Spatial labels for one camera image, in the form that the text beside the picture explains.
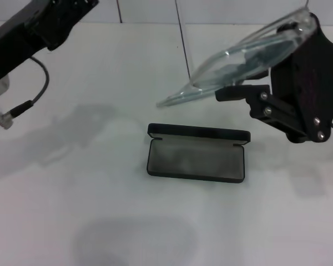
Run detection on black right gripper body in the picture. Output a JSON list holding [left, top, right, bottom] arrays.
[[270, 12, 333, 142]]

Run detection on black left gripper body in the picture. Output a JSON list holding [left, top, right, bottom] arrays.
[[0, 0, 99, 85]]

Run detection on clear transparent glasses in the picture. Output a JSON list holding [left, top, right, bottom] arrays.
[[156, 0, 317, 108]]

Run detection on black glasses case grey lining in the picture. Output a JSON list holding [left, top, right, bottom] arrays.
[[146, 123, 251, 184]]

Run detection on left arm grey cable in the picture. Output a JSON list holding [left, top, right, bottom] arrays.
[[0, 56, 51, 130]]

